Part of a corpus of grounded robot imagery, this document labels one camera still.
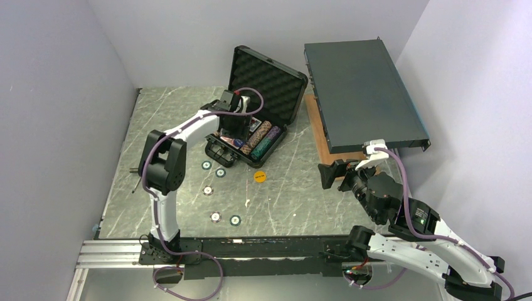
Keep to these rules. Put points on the brown blue chip row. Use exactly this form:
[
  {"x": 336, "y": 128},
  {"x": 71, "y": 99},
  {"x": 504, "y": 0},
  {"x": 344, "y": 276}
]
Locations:
[{"x": 256, "y": 137}]

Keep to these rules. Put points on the purple chip stack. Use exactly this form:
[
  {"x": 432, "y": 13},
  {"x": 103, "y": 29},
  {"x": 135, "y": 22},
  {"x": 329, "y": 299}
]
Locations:
[{"x": 273, "y": 133}]

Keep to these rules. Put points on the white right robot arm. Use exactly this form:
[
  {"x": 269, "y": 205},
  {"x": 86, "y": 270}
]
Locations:
[{"x": 420, "y": 240}]

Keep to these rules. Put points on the black poker set case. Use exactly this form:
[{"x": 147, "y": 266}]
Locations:
[{"x": 282, "y": 88}]

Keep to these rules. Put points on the dark teal rack server box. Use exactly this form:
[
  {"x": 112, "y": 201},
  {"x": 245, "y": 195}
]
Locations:
[{"x": 361, "y": 97}]

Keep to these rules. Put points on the red playing card deck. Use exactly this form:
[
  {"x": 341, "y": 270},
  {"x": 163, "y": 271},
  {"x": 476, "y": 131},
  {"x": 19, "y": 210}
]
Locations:
[{"x": 228, "y": 140}]

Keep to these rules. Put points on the white brown poker chip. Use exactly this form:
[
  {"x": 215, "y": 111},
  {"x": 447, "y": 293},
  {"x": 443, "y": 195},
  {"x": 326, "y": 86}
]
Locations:
[
  {"x": 215, "y": 217},
  {"x": 208, "y": 190}
]

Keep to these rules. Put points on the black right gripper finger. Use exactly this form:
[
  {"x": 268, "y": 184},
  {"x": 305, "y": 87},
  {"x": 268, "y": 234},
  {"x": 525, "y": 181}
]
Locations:
[
  {"x": 351, "y": 162},
  {"x": 330, "y": 172}
]

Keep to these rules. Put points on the green chip stack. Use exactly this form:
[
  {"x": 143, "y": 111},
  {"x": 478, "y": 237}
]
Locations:
[{"x": 262, "y": 147}]

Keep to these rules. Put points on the teal poker chip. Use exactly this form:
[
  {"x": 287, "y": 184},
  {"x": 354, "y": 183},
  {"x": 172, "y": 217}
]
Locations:
[
  {"x": 220, "y": 172},
  {"x": 235, "y": 220},
  {"x": 206, "y": 165}
]

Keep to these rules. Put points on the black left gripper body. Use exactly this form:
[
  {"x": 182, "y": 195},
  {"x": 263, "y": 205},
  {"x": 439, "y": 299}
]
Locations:
[{"x": 236, "y": 130}]

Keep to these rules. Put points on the wooden board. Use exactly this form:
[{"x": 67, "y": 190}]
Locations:
[{"x": 317, "y": 127}]

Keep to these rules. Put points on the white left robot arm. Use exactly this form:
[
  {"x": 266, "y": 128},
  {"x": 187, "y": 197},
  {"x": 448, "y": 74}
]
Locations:
[{"x": 162, "y": 167}]

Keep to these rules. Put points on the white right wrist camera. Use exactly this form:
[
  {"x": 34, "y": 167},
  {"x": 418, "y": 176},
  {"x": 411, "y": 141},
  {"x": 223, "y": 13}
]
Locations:
[{"x": 373, "y": 155}]

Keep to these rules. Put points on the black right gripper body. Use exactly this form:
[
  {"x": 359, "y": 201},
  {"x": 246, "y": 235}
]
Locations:
[{"x": 355, "y": 180}]

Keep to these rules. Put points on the blue small blind button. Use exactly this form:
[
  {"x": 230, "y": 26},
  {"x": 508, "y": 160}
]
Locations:
[{"x": 238, "y": 143}]

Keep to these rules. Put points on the black yellow handled screwdriver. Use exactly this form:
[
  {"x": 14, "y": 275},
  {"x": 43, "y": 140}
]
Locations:
[{"x": 136, "y": 186}]

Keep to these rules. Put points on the yellow big blind button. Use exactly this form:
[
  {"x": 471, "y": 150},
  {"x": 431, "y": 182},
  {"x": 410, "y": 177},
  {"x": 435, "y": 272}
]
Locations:
[{"x": 260, "y": 176}]

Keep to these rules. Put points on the red black all-in triangle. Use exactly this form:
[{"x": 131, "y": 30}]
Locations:
[{"x": 255, "y": 124}]

